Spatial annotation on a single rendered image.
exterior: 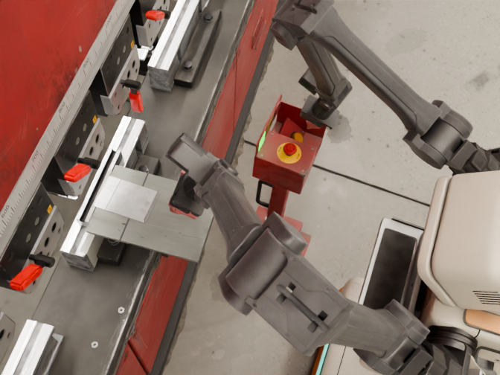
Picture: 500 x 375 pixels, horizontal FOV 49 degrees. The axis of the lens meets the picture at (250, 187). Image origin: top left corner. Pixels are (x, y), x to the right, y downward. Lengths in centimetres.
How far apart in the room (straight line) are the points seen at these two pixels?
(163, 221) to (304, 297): 71
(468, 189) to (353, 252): 142
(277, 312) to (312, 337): 4
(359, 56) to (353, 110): 170
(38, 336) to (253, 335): 112
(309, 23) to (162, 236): 56
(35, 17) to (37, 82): 10
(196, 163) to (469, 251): 49
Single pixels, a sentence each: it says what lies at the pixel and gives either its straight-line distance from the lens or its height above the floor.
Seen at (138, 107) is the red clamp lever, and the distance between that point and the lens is 123.
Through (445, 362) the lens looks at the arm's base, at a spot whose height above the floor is 123.
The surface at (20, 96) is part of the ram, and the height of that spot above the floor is 151.
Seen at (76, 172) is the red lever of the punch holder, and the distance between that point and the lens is 100.
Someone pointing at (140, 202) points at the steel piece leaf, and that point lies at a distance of 130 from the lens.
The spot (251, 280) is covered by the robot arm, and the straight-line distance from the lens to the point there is 62.
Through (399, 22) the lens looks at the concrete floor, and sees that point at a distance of 322.
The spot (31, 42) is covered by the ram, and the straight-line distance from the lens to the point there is 86.
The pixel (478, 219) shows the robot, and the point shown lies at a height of 137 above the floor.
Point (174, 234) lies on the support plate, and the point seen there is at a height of 100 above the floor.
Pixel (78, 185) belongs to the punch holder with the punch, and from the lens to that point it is 111.
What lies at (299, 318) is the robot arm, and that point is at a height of 156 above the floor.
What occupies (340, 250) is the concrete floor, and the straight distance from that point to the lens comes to 238.
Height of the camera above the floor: 215
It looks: 61 degrees down
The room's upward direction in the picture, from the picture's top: 6 degrees clockwise
